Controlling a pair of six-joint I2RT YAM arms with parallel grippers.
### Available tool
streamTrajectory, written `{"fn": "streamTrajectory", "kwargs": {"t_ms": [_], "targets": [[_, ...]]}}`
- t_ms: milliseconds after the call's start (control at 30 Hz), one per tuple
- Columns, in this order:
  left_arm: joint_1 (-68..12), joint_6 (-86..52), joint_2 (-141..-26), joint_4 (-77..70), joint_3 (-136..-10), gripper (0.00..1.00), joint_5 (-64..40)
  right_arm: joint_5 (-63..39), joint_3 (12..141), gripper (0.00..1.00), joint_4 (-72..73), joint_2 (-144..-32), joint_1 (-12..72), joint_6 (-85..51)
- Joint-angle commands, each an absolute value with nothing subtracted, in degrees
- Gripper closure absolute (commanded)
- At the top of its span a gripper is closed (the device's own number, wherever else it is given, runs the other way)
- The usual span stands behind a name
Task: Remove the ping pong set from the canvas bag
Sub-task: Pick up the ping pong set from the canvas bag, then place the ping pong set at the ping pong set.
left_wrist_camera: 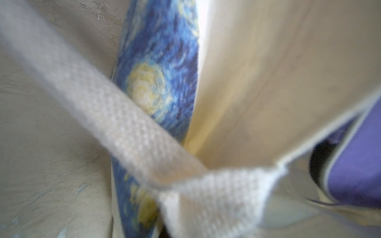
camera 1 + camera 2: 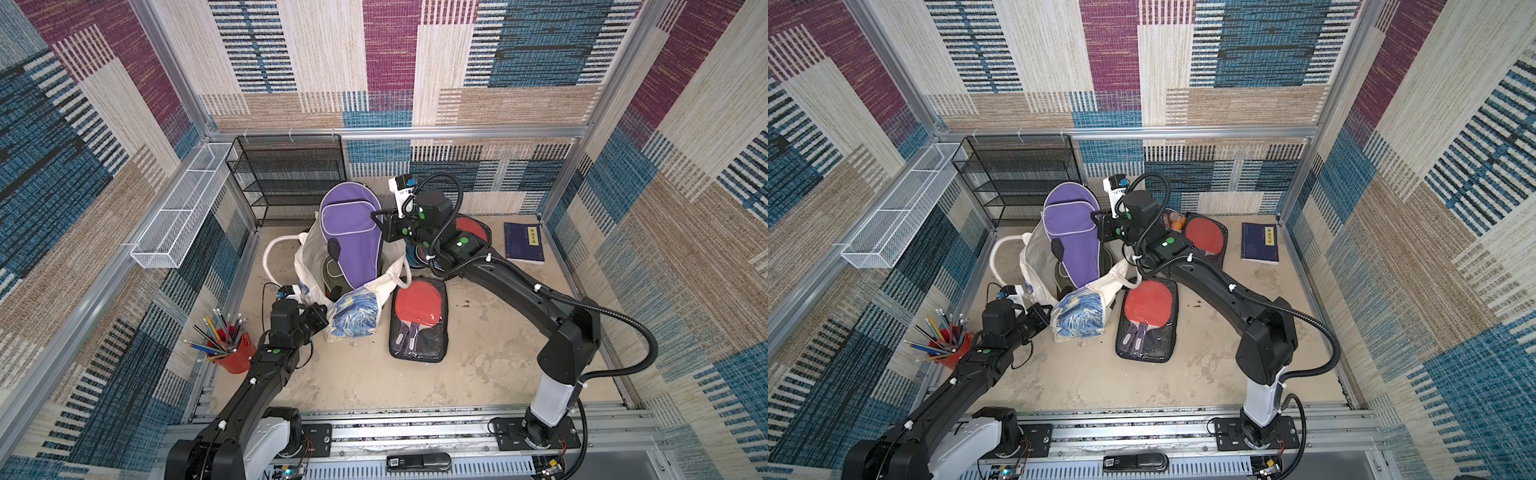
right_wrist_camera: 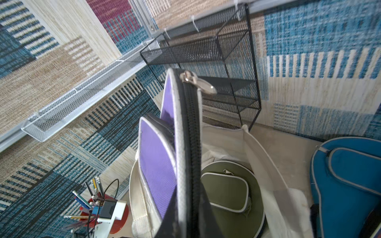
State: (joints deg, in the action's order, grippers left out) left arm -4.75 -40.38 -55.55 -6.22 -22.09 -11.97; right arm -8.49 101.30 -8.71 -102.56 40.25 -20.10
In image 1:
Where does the purple paddle case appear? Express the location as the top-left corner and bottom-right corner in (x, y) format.
(309, 101), (381, 208)

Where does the canvas tote bag starry print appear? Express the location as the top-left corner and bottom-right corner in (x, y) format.
(1, 1), (381, 238)

